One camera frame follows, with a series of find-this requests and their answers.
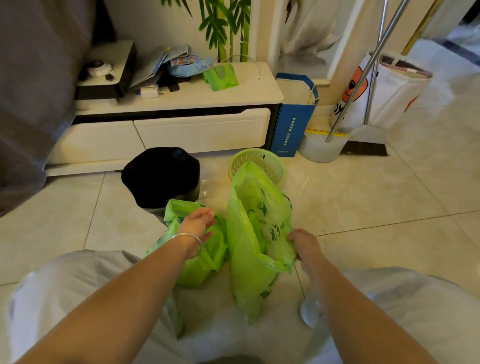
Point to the person's left hand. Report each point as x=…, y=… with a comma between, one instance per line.
x=195, y=224

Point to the person's right hand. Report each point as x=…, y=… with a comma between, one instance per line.
x=308, y=249

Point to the person's right fingers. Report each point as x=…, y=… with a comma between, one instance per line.
x=293, y=236

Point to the person's left thumb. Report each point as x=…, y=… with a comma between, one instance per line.
x=207, y=236

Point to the small green plastic bag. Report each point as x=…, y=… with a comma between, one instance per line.
x=204, y=258

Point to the large green plastic bag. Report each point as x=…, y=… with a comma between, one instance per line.
x=255, y=225

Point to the person's left forearm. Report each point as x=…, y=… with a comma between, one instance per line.
x=123, y=300

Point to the person's right forearm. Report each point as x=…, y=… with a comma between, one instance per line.
x=356, y=318

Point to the black trash bin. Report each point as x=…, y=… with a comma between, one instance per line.
x=161, y=176

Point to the white round object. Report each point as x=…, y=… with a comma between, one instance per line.
x=309, y=313

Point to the green plastic basket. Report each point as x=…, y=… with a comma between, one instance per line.
x=267, y=159

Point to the white low cabinet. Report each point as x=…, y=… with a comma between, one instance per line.
x=202, y=129

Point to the blue paper bag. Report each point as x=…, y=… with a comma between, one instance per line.
x=292, y=125

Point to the light grey trousers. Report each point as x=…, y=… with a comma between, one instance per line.
x=75, y=285

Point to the small black plug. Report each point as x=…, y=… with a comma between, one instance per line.
x=173, y=88

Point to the white charger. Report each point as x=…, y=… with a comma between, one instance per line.
x=150, y=92

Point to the green packet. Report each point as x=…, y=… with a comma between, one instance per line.
x=221, y=78

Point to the blue packet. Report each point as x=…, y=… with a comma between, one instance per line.
x=191, y=66

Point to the white bag with orange print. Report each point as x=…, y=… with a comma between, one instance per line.
x=393, y=93

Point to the pile of papers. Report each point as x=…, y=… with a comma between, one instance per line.
x=150, y=65

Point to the white tape roll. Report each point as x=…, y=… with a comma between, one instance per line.
x=99, y=68

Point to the black and white shelf riser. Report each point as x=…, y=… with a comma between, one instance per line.
x=112, y=56

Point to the grey fabric cover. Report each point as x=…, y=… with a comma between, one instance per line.
x=33, y=93

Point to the green bamboo wall sticker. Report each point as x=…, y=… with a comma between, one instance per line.
x=225, y=26

